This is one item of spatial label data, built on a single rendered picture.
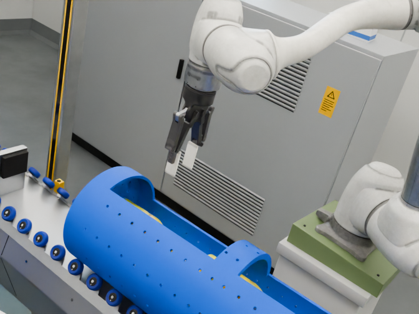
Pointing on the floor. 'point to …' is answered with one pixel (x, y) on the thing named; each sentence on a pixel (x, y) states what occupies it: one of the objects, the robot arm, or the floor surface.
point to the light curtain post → (66, 87)
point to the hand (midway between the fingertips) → (181, 160)
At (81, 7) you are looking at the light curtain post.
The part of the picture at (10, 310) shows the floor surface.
